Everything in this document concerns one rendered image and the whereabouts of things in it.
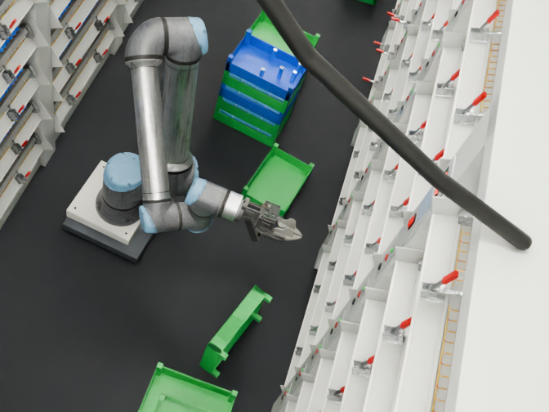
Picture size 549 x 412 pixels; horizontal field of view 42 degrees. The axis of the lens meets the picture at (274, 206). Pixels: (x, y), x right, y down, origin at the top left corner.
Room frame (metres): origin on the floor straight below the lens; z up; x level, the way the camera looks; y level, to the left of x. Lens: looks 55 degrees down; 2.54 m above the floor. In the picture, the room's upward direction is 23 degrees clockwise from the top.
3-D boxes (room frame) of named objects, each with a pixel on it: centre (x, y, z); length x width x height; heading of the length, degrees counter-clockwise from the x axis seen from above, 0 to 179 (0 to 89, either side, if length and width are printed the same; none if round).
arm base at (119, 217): (1.43, 0.55, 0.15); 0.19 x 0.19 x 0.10
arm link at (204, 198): (1.25, 0.20, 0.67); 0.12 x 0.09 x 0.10; 93
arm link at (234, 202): (1.25, 0.12, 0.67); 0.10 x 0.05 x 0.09; 3
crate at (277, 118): (2.19, 0.26, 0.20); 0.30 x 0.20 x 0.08; 85
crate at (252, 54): (2.19, 0.26, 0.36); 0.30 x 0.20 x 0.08; 85
